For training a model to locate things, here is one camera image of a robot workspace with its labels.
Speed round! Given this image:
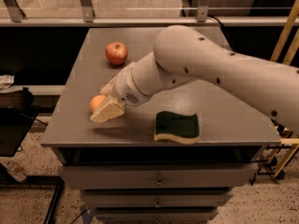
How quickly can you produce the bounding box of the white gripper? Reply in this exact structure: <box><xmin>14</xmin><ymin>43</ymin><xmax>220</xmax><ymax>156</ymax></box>
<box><xmin>90</xmin><ymin>63</ymin><xmax>150</xmax><ymax>123</ymax></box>

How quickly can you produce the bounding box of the orange fruit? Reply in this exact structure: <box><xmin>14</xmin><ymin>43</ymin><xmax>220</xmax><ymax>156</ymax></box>
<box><xmin>90</xmin><ymin>95</ymin><xmax>106</xmax><ymax>113</ymax></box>

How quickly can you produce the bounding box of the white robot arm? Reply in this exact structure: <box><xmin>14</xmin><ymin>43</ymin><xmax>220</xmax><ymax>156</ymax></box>
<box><xmin>91</xmin><ymin>25</ymin><xmax>299</xmax><ymax>133</ymax></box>

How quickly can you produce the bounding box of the red apple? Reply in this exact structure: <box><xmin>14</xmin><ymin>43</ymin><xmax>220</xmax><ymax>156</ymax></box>
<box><xmin>106</xmin><ymin>42</ymin><xmax>128</xmax><ymax>65</ymax></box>

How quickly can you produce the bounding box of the grey drawer cabinet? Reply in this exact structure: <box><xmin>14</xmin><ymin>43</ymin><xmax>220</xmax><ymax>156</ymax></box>
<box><xmin>42</xmin><ymin>28</ymin><xmax>279</xmax><ymax>224</ymax></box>

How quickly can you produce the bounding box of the top grey drawer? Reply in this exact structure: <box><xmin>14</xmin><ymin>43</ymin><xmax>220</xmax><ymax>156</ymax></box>
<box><xmin>58</xmin><ymin>163</ymin><xmax>257</xmax><ymax>189</ymax></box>

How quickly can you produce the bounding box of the grey drawer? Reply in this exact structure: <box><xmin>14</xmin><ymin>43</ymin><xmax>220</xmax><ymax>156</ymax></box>
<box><xmin>81</xmin><ymin>189</ymin><xmax>233</xmax><ymax>208</ymax></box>
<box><xmin>95</xmin><ymin>208</ymin><xmax>218</xmax><ymax>223</ymax></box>
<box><xmin>58</xmin><ymin>163</ymin><xmax>257</xmax><ymax>189</ymax></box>

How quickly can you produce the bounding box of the green and yellow sponge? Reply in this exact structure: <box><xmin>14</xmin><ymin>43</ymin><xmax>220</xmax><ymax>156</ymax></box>
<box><xmin>154</xmin><ymin>111</ymin><xmax>200</xmax><ymax>145</ymax></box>

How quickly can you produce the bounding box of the black chair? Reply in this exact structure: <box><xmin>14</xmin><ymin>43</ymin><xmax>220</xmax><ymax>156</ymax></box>
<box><xmin>0</xmin><ymin>88</ymin><xmax>40</xmax><ymax>157</ymax></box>

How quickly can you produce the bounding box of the middle grey drawer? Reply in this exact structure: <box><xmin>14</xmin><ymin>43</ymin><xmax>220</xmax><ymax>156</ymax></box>
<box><xmin>81</xmin><ymin>189</ymin><xmax>233</xmax><ymax>208</ymax></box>

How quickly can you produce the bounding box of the bottom grey drawer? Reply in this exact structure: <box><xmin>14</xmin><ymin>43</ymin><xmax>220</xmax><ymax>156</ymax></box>
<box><xmin>95</xmin><ymin>208</ymin><xmax>218</xmax><ymax>223</ymax></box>

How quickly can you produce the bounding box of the metal railing with glass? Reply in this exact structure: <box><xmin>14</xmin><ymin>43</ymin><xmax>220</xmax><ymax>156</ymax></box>
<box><xmin>0</xmin><ymin>0</ymin><xmax>292</xmax><ymax>27</ymax></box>

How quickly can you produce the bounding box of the black floor frame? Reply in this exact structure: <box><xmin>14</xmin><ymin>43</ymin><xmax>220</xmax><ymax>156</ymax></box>
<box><xmin>0</xmin><ymin>165</ymin><xmax>64</xmax><ymax>224</ymax></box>

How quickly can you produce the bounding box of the black cable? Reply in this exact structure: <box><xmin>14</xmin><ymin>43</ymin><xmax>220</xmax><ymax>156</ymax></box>
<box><xmin>207</xmin><ymin>14</ymin><xmax>231</xmax><ymax>39</ymax></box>

